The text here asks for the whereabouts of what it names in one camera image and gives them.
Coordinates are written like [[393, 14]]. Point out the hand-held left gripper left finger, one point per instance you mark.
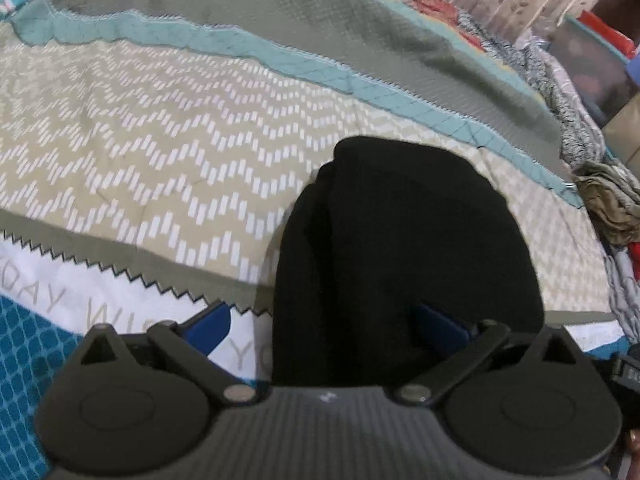
[[210, 323]]

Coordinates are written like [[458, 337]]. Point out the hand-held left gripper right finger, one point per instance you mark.
[[442, 326]]

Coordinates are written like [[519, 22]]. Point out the black pants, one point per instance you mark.
[[390, 240]]

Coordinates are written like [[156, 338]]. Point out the printed patchwork bedspread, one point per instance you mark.
[[150, 150]]

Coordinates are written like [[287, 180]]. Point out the olive crumpled cloth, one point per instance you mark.
[[612, 200]]

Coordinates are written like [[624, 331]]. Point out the blue white patterned cloth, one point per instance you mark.
[[550, 85]]

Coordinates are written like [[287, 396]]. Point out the cardboard box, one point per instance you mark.
[[625, 132]]

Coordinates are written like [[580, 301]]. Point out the clear storage bin teal lid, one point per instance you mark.
[[590, 75]]

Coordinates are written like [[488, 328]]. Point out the blue box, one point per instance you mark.
[[634, 77]]

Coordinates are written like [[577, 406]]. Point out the red floral quilt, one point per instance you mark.
[[425, 0]]

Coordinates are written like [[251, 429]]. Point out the red package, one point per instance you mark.
[[612, 35]]

